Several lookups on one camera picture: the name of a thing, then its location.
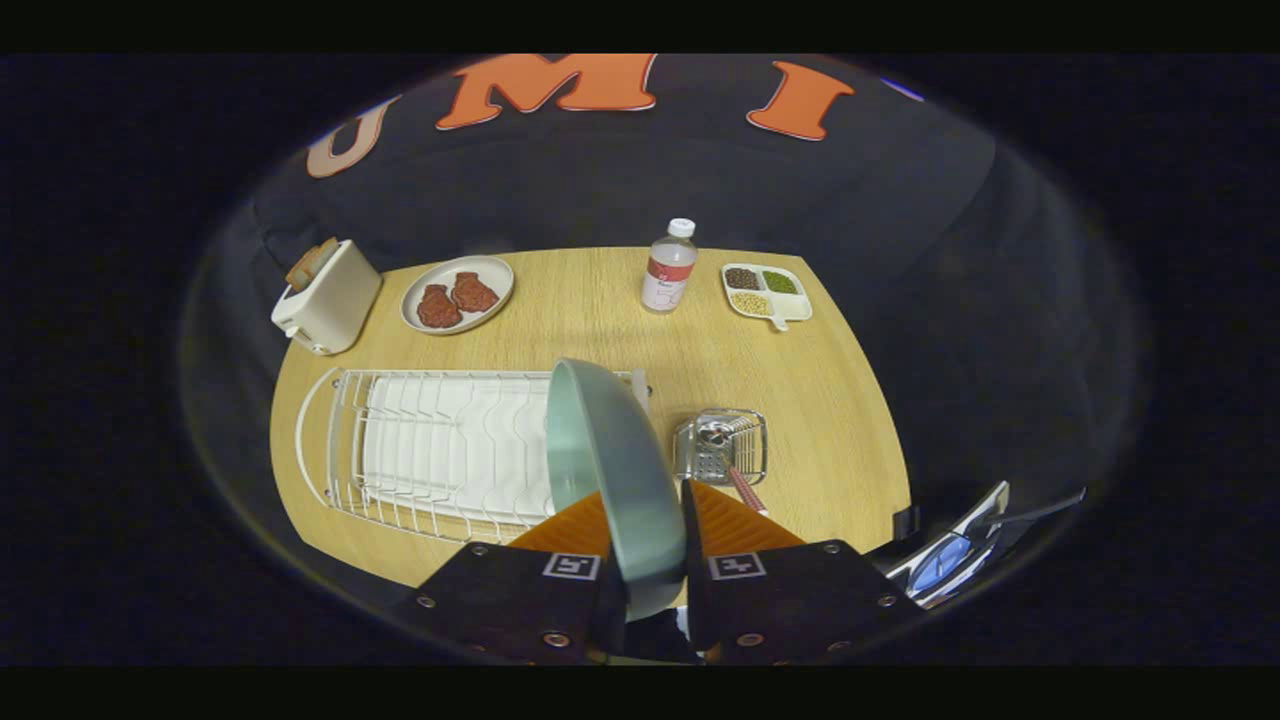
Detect toast slice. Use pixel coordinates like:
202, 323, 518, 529
285, 238, 339, 291

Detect beige oval plate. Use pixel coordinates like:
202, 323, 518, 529
400, 255, 516, 336

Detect white wire dish rack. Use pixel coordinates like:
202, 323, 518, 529
295, 367, 651, 546

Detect silver wire basket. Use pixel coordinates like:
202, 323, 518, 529
672, 408, 769, 488

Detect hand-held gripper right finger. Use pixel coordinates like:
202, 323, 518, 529
682, 478, 926, 666

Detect brown meat piece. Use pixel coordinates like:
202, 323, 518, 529
450, 272, 500, 313
417, 285, 463, 329

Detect pale green plate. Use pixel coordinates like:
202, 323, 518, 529
545, 358, 689, 623

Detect clear bottle with red label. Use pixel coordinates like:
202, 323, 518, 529
641, 218, 698, 314

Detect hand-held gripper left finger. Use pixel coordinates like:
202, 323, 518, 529
395, 490, 627, 666

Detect cream toaster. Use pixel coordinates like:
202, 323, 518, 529
271, 240, 383, 356

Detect white divided tray with beans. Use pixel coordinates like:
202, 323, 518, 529
721, 263, 813, 332

